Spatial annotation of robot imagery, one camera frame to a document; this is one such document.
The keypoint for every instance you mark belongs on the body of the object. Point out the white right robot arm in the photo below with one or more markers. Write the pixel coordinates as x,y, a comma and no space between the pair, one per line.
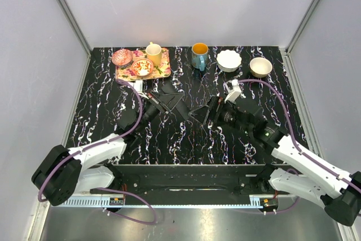
333,189

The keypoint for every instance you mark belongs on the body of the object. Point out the black remote control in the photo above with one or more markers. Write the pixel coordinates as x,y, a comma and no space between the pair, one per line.
183,110

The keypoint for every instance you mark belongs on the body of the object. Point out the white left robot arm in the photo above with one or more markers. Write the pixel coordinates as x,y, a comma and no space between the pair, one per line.
66,171

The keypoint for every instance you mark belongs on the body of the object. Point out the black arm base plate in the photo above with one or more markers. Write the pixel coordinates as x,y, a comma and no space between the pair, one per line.
232,179

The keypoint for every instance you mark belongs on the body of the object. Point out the aluminium front rail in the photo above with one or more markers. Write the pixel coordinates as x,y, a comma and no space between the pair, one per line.
169,199

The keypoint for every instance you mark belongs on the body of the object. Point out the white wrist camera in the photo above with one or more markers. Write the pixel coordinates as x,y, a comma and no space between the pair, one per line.
138,86
233,90

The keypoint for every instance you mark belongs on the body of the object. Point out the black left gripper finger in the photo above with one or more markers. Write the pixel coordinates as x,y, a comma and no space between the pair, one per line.
171,100
167,89

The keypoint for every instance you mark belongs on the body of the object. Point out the white scalloped bowl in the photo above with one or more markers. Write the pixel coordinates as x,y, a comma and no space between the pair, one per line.
228,60

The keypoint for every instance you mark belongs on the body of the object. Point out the pink patterned bowl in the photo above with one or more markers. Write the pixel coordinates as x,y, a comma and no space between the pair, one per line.
122,58

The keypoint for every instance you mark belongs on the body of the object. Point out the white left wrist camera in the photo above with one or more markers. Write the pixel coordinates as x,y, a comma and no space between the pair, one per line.
138,86

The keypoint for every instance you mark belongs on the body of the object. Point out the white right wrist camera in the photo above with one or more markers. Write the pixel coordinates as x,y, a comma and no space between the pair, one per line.
233,90

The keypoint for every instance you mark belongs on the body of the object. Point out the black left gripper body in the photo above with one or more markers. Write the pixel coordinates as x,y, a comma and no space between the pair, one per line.
152,109

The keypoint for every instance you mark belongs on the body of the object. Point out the cream round bowl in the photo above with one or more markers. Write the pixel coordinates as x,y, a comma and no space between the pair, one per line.
260,67

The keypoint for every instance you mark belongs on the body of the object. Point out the floral rectangular tray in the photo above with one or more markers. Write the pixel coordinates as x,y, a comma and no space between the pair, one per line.
162,71

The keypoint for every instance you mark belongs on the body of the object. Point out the orange patterned bowl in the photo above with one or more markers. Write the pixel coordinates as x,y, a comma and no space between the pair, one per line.
142,67

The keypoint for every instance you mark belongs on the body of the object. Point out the blue mug orange inside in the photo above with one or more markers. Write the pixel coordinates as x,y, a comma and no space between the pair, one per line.
199,56

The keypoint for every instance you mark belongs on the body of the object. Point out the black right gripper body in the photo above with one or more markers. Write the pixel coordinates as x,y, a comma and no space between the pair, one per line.
225,113

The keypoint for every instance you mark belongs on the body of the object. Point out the yellow mug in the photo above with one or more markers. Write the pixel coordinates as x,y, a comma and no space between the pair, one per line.
154,53

